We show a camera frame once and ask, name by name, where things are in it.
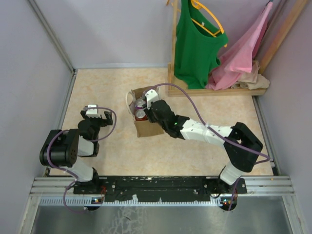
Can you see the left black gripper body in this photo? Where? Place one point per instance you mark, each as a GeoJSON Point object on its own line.
{"type": "Point", "coordinates": [97, 123]}

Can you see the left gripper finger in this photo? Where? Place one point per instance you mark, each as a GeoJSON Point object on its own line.
{"type": "Point", "coordinates": [83, 113]}
{"type": "Point", "coordinates": [109, 120]}

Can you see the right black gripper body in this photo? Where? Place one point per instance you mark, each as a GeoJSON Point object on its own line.
{"type": "Point", "coordinates": [152, 118]}

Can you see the burlap canvas tote bag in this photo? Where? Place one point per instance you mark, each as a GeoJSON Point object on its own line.
{"type": "Point", "coordinates": [143, 126]}

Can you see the purple soda can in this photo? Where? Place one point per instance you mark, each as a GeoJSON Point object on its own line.
{"type": "Point", "coordinates": [139, 104]}

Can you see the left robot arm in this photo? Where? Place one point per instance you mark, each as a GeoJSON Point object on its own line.
{"type": "Point", "coordinates": [64, 149]}

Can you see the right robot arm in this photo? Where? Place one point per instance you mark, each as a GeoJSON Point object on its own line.
{"type": "Point", "coordinates": [241, 145]}

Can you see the wooden clothes rack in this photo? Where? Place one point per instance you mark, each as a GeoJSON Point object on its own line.
{"type": "Point", "coordinates": [174, 90]}

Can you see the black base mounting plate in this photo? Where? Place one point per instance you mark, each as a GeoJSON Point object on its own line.
{"type": "Point", "coordinates": [168, 188]}

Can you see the green tank top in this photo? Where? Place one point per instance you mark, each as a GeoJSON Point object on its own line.
{"type": "Point", "coordinates": [196, 52]}

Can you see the pink garment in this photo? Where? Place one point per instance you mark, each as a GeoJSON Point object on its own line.
{"type": "Point", "coordinates": [239, 58]}

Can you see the beige crumpled cloth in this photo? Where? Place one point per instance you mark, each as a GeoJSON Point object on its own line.
{"type": "Point", "coordinates": [252, 80]}

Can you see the yellow clothes hanger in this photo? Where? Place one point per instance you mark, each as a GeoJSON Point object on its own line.
{"type": "Point", "coordinates": [204, 18]}

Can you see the wooden plank leaning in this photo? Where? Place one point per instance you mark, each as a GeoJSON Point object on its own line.
{"type": "Point", "coordinates": [286, 15]}

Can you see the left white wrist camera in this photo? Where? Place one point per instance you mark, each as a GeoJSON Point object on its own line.
{"type": "Point", "coordinates": [92, 111]}

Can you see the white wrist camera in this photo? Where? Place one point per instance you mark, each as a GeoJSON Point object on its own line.
{"type": "Point", "coordinates": [150, 97]}
{"type": "Point", "coordinates": [92, 111]}

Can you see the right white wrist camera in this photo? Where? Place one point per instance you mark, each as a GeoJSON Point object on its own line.
{"type": "Point", "coordinates": [150, 97]}

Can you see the aluminium frame rail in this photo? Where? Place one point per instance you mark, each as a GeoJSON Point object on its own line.
{"type": "Point", "coordinates": [57, 191]}

